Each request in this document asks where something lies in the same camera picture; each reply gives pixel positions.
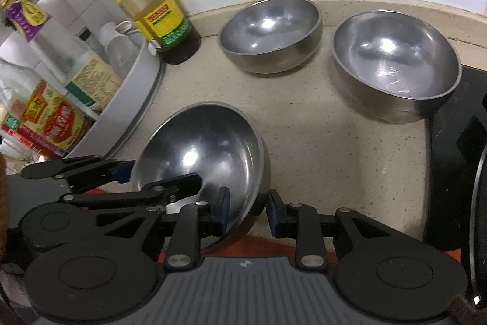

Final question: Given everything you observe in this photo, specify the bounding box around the steel bowl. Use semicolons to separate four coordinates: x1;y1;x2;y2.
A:
218;0;324;75
331;11;462;124
130;101;271;253

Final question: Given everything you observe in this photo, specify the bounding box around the white floral plate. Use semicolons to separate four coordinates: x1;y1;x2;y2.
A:
1;137;40;163

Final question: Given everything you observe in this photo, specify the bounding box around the red cloth mat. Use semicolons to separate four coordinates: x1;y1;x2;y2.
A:
87;188;461;263

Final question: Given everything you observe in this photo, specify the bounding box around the red label sauce bottle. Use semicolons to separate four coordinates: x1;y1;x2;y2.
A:
1;112;64;159

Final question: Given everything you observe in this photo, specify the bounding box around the yellow red label bottle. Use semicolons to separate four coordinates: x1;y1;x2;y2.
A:
1;60;93;153

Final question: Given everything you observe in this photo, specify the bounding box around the purple label clear bottle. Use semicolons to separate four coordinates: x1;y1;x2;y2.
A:
1;0;121;114

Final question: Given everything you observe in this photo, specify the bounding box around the black gas stove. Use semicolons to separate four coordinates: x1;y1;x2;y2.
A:
423;66;486;309

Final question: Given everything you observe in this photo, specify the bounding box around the white rotating condiment rack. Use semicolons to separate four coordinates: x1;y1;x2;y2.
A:
10;0;165;157

